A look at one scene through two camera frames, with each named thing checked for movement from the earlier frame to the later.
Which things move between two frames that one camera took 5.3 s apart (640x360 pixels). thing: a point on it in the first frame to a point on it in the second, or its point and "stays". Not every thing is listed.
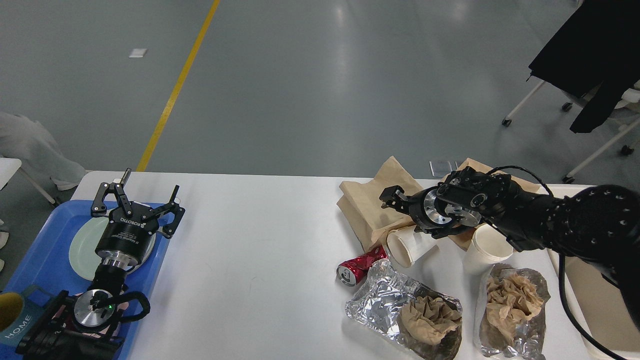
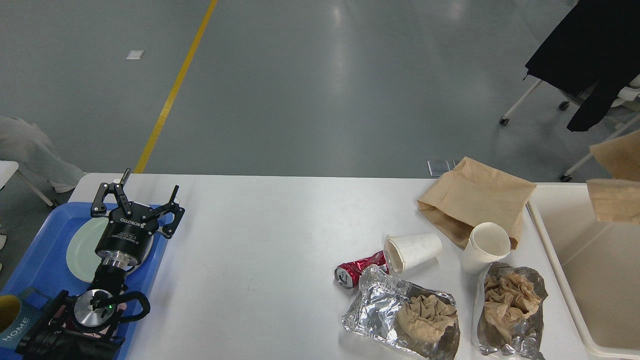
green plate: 82,252 stays
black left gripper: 127,240 stays
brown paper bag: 371,221 to 618,199
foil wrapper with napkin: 424,321 stays
